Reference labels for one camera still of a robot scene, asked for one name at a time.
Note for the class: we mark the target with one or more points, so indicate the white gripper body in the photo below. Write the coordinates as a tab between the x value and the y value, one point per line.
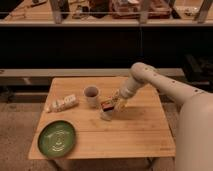
129	88

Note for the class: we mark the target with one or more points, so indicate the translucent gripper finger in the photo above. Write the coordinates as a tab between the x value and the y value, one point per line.
116	94
120	104

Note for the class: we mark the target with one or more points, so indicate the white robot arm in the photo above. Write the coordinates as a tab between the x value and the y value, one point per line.
194	138

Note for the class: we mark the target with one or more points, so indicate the white sponge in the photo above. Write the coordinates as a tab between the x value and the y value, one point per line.
107	114

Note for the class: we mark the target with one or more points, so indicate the beige cup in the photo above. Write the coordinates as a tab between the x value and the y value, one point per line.
91	94

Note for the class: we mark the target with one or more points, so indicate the light wooden table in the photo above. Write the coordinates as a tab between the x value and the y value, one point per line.
140	130

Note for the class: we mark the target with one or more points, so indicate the white squeeze bottle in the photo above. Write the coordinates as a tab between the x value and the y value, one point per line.
62	104

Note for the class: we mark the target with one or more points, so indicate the green plate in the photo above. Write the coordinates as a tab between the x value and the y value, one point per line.
57	139

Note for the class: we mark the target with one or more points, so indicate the red tray on shelf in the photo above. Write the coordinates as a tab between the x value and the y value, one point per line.
131	9

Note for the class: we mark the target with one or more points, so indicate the wooden background shelf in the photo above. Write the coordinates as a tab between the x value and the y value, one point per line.
96	13

